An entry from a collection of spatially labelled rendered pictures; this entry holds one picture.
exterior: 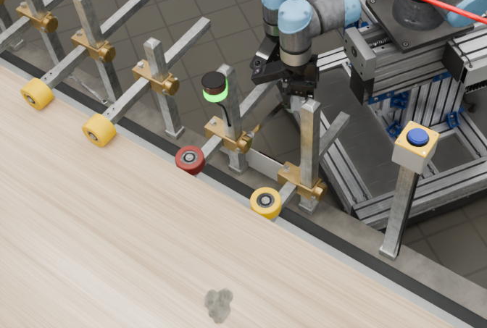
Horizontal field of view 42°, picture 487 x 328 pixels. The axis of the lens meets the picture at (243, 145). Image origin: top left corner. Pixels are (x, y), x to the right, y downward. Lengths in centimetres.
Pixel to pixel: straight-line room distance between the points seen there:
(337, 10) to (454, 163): 127
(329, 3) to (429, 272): 77
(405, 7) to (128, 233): 95
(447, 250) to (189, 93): 138
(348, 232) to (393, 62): 51
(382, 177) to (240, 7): 138
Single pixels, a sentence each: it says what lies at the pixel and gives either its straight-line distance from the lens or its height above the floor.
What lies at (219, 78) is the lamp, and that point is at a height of 115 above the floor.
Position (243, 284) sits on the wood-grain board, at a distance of 155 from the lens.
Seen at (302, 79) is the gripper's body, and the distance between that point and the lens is 158.
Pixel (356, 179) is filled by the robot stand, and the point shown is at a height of 23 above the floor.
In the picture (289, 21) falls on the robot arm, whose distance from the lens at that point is 143.
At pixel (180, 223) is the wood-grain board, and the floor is 90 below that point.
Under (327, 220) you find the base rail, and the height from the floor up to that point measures 70.
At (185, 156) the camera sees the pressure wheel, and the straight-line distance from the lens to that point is 175.
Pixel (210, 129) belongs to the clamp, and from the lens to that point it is 183.
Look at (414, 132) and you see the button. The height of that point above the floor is 123.
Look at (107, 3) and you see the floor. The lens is 366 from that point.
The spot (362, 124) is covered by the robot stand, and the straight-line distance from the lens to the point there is 267.
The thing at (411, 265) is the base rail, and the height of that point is 70.
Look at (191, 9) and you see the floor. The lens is 351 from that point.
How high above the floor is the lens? 231
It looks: 54 degrees down
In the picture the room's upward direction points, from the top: 7 degrees counter-clockwise
